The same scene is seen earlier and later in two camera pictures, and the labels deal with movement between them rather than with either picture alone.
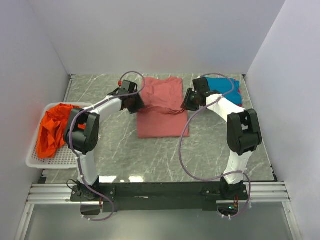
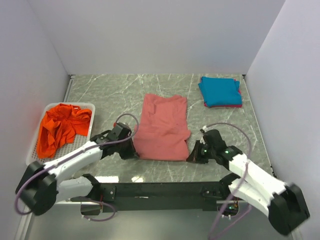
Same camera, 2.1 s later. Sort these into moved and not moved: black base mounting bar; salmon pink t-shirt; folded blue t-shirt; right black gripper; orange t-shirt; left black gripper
Moved: right black gripper; salmon pink t-shirt; left black gripper
Not moved: orange t-shirt; folded blue t-shirt; black base mounting bar
